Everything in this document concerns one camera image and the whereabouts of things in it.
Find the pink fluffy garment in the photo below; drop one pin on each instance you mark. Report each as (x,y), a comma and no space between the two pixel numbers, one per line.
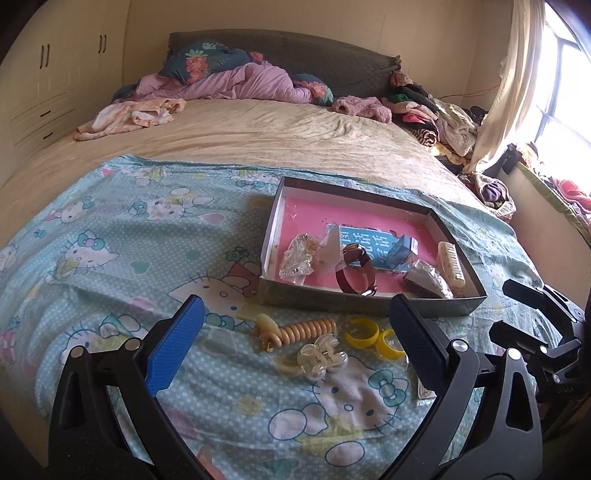
(364,109)

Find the small floral pillow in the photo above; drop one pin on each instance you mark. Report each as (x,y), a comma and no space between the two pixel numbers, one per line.
(319,88)

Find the pale pink pyjamas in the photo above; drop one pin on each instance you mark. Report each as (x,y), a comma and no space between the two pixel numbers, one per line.
(129,115)

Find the beige bedspread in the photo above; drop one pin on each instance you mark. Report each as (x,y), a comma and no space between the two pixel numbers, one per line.
(258,134)

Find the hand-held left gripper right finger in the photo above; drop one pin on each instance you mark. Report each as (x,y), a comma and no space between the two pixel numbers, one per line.
(413,344)

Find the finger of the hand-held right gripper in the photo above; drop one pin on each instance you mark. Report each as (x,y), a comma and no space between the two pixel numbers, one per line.
(512,332)
(526,293)

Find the cream hair comb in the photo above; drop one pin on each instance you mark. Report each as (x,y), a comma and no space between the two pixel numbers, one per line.
(452,261)

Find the small clear plastic packet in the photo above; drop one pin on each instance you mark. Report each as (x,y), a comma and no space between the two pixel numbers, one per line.
(221,340)
(425,391)

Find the pink quilt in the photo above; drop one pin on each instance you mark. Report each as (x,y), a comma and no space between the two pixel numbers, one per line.
(231,83)

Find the plastic packet with jewelry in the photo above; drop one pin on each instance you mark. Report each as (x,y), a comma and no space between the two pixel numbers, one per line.
(295,258)

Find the bagged grey item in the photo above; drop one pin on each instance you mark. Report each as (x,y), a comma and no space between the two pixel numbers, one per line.
(425,281)

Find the cream curtain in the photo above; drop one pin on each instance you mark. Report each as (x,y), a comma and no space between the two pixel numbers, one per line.
(512,83)

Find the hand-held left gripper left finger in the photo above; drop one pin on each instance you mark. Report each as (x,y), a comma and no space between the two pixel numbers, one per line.
(178,346)

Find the small blue box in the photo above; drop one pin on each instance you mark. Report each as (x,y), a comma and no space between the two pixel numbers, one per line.
(399,251)

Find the cream wardrobe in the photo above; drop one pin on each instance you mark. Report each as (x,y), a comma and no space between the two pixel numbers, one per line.
(55,69)

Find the clear plastic earring packet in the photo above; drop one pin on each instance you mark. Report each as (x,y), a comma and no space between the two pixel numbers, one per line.
(328,254)

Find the large floral pillow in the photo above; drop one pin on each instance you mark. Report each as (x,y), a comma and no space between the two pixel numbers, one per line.
(203,57)

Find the pile of clothes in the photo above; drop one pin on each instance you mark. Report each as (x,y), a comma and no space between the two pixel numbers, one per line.
(431,117)

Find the brown wristwatch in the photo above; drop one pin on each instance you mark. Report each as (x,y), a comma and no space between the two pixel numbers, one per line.
(355,274)

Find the cream hair clip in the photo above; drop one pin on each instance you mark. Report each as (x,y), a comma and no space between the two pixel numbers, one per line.
(265,324)

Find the grey headboard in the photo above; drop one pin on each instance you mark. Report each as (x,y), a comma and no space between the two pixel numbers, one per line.
(323,55)

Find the yellow hoop bangle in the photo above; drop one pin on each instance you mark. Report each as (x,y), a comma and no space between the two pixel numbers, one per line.
(391,345)
(362,334)

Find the window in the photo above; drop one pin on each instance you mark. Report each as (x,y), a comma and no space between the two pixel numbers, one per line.
(570,87)

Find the basket of clothes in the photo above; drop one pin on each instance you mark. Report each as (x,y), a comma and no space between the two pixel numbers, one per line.
(494,194)

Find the grey cardboard box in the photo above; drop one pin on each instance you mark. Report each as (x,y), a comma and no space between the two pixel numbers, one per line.
(369,304)

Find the clear pearl hair clip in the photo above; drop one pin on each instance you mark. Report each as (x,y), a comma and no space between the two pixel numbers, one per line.
(321,357)

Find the cartoon cat blanket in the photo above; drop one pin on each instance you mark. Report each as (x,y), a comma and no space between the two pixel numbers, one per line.
(115,258)

